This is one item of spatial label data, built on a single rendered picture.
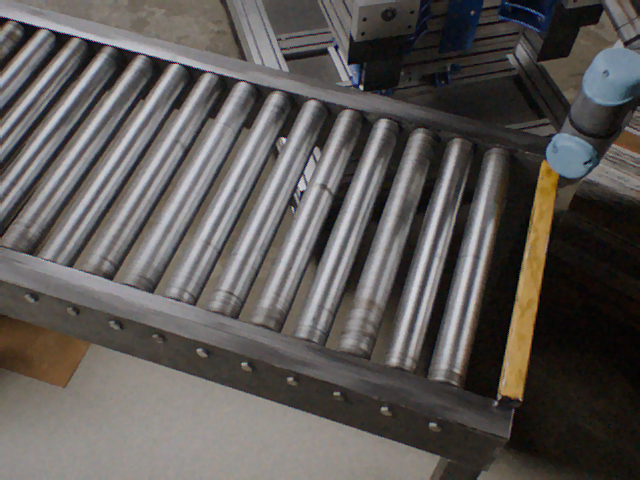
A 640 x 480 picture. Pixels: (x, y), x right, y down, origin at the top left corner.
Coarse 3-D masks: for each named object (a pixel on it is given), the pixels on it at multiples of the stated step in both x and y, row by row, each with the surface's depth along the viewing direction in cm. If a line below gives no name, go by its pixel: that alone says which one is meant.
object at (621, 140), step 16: (624, 144) 149; (576, 208) 167; (592, 208) 164; (608, 224) 165; (624, 224) 162; (560, 272) 185; (576, 272) 182; (592, 288) 182; (608, 288) 179; (624, 304) 179
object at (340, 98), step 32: (0, 0) 137; (32, 32) 135; (64, 32) 133; (96, 32) 133; (128, 32) 133; (128, 64) 134; (160, 64) 131; (192, 64) 129; (224, 64) 130; (256, 64) 130; (224, 96) 132; (320, 96) 126; (352, 96) 126; (288, 128) 133; (416, 128) 123; (448, 128) 123; (480, 128) 123; (480, 160) 125; (512, 192) 128
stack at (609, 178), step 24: (600, 168) 156; (624, 168) 153; (576, 192) 164; (600, 192) 161; (624, 192) 156; (576, 216) 170; (624, 216) 161; (552, 240) 180; (576, 240) 176; (600, 240) 171; (624, 240) 167; (576, 264) 181; (600, 264) 176; (624, 264) 172; (552, 288) 191; (576, 288) 187; (624, 288) 177; (576, 312) 193; (624, 312) 182; (624, 336) 190
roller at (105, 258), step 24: (192, 96) 125; (216, 96) 127; (192, 120) 122; (168, 144) 118; (192, 144) 122; (144, 168) 115; (168, 168) 116; (144, 192) 112; (120, 216) 109; (144, 216) 111; (96, 240) 107; (120, 240) 107; (96, 264) 104; (120, 264) 107
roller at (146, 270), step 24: (240, 96) 125; (216, 120) 122; (240, 120) 123; (216, 144) 118; (192, 168) 115; (216, 168) 117; (192, 192) 112; (168, 216) 109; (192, 216) 112; (144, 240) 107; (168, 240) 107; (144, 264) 104; (168, 264) 107; (144, 288) 102
